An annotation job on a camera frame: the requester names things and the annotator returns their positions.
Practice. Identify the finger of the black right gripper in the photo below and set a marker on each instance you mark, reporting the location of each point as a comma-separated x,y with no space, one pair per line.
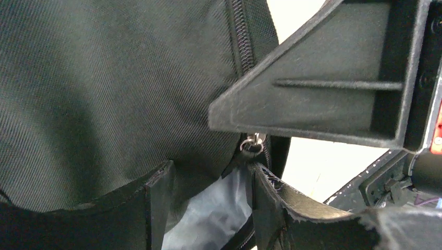
347,75

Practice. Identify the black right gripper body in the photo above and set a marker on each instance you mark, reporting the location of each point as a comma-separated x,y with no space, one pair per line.
423,139

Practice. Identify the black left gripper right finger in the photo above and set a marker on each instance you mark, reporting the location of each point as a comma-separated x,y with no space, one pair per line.
285,218

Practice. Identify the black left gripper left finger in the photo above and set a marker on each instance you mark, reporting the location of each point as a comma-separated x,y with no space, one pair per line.
131,217

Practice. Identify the black student backpack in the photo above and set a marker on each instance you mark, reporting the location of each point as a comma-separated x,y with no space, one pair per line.
97,94

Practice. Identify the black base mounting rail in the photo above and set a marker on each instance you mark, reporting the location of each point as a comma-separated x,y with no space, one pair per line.
397,178

